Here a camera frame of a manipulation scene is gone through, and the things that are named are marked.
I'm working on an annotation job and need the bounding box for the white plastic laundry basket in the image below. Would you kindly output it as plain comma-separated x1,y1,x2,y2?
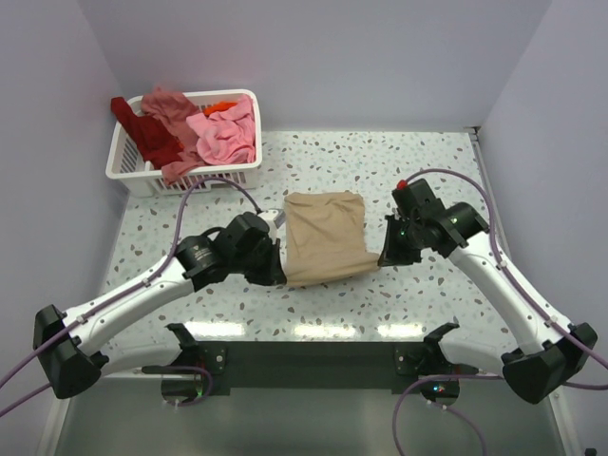
105,89,262,198

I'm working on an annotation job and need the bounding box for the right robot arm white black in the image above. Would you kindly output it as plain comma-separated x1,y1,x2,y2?
378,180,598,404

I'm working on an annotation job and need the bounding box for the pink t shirt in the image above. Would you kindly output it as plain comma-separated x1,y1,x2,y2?
186,95,257,166

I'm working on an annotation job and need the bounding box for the orange t shirt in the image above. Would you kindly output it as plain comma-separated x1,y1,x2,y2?
203,101,238,117

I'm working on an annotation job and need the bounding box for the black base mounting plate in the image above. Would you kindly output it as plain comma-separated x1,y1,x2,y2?
142,341,477,401

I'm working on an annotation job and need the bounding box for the beige t shirt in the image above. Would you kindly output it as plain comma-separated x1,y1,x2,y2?
284,191,379,287

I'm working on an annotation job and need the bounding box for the aluminium frame rail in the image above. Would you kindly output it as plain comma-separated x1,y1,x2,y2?
464,126,510,260

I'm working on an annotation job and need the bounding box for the dark red t shirt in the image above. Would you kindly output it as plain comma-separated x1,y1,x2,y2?
110,97,183,169

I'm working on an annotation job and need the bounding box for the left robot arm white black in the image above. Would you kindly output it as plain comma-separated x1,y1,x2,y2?
33,209,286,399

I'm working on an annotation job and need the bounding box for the dusty rose t shirt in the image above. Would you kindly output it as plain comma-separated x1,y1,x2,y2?
141,87,203,185

